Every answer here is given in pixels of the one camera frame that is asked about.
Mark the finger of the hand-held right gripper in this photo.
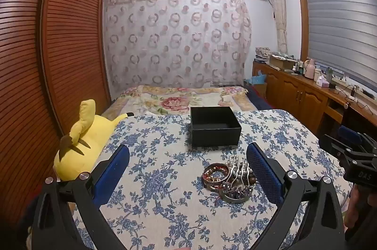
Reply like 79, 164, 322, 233
319, 134, 355, 163
338, 125, 377, 151

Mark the stack of folded papers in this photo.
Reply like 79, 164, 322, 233
255, 47, 278, 64

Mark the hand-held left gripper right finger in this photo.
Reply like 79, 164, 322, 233
246, 142, 346, 250

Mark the brown wooden bead bracelet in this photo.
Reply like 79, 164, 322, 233
232, 160, 255, 187

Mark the pale jade bangle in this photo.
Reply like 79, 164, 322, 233
219, 190, 251, 204

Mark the floral bed blanket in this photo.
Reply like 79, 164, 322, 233
102, 85, 260, 119

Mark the pink tissue box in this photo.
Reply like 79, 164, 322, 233
316, 75, 333, 89

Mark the wooden sideboard cabinet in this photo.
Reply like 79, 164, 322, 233
252, 60, 377, 145

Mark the tied beige window curtain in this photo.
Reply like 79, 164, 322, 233
266, 0, 288, 55

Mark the black box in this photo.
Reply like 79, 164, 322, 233
190, 106, 242, 148

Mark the light blue bag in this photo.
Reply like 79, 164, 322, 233
244, 70, 267, 86

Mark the cardboard box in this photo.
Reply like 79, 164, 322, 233
269, 56, 295, 71

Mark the black cable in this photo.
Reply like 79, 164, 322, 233
336, 85, 369, 109

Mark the wooden louvered wardrobe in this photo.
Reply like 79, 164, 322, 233
0, 0, 112, 227

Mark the dark small bead bracelet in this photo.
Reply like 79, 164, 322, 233
218, 182, 254, 198

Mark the pink kettle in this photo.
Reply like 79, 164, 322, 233
303, 59, 316, 79

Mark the yellow plush toy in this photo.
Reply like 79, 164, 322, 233
53, 99, 135, 181

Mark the person's right hand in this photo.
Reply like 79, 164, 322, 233
344, 188, 360, 228

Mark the red cord bracelet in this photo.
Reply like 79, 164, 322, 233
203, 163, 231, 190

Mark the silver bead bracelet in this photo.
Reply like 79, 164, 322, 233
227, 154, 254, 180

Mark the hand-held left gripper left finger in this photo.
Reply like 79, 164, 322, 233
31, 145, 131, 250

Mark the circle patterned sheer curtain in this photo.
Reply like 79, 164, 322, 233
103, 0, 253, 92

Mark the grey window blind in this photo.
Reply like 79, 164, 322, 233
303, 0, 377, 86

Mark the blue floral cloth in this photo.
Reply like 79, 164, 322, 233
71, 109, 354, 250

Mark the dark blue bed mattress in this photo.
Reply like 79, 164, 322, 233
244, 85, 276, 112

